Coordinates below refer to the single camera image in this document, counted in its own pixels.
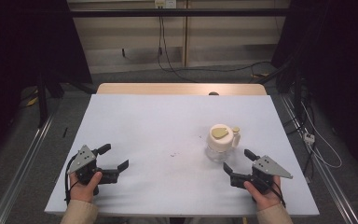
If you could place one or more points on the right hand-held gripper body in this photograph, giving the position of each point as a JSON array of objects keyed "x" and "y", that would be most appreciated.
[{"x": 265, "y": 169}]

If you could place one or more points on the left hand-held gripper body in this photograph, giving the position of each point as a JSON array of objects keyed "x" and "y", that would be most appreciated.
[{"x": 84, "y": 160}]

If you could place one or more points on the clear jug with cream lid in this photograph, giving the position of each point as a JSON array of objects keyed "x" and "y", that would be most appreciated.
[{"x": 220, "y": 141}]

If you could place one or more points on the person's right hand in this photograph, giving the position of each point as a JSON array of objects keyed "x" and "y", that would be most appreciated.
[{"x": 265, "y": 199}]

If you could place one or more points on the person's left hand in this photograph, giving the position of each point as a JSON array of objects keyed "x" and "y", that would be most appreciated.
[{"x": 84, "y": 191}]

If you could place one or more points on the white table mat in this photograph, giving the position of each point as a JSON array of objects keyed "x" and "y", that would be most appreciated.
[{"x": 155, "y": 130}]

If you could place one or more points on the white power strip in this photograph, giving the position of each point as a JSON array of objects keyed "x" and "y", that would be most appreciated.
[{"x": 309, "y": 137}]

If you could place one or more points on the black metal stand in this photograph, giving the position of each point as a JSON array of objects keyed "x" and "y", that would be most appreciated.
[{"x": 42, "y": 102}]

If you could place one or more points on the small dark round knob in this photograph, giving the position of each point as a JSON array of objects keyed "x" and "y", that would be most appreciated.
[{"x": 213, "y": 93}]

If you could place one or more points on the yellow floor tape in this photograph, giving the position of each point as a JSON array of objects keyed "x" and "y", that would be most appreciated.
[{"x": 32, "y": 101}]

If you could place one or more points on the wooden table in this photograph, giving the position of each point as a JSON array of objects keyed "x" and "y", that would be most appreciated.
[{"x": 167, "y": 88}]

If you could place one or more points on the dark curtain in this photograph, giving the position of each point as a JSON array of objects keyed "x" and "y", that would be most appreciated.
[
  {"x": 18, "y": 46},
  {"x": 338, "y": 56}
]

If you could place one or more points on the black horizontal bar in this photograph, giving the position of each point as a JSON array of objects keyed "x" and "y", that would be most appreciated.
[{"x": 180, "y": 12}]

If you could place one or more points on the aluminium floor rail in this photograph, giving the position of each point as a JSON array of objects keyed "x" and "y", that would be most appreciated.
[
  {"x": 21, "y": 168},
  {"x": 323, "y": 174}
]

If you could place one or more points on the white wall socket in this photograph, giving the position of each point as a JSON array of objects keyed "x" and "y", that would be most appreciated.
[{"x": 165, "y": 3}]

